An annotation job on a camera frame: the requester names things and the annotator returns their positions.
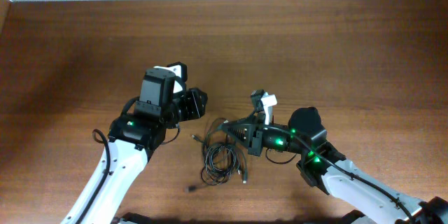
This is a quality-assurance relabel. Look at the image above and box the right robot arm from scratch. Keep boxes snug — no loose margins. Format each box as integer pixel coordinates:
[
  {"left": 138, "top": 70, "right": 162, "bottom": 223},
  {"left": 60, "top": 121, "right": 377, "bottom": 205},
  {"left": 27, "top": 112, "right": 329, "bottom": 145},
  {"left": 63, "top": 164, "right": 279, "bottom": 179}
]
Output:
[{"left": 219, "top": 107, "right": 447, "bottom": 223}]

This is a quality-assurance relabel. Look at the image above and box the black USB cable thick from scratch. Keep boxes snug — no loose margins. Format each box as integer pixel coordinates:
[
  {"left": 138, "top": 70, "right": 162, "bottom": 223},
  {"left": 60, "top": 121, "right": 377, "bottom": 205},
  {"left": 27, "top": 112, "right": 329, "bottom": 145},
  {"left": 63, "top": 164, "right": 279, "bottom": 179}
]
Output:
[{"left": 185, "top": 118, "right": 250, "bottom": 193}]

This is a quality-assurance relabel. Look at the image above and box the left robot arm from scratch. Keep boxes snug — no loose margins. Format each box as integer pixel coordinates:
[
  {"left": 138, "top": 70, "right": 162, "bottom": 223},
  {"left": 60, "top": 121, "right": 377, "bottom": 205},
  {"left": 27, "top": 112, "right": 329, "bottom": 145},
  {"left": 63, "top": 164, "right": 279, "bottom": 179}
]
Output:
[{"left": 63, "top": 62, "right": 207, "bottom": 223}]

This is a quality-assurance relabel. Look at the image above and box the black USB cable thin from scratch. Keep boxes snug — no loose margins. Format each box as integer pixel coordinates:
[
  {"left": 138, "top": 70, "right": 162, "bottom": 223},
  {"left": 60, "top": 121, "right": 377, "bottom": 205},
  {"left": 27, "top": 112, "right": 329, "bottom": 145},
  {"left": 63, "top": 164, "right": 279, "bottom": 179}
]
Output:
[{"left": 190, "top": 117, "right": 246, "bottom": 186}]

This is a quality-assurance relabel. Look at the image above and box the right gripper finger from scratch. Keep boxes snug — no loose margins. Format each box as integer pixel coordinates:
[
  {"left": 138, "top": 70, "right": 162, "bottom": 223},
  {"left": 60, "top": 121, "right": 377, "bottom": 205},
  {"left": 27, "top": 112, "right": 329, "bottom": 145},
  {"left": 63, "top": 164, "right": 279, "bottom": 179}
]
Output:
[
  {"left": 222, "top": 127, "right": 254, "bottom": 147},
  {"left": 221, "top": 120, "right": 258, "bottom": 132}
]

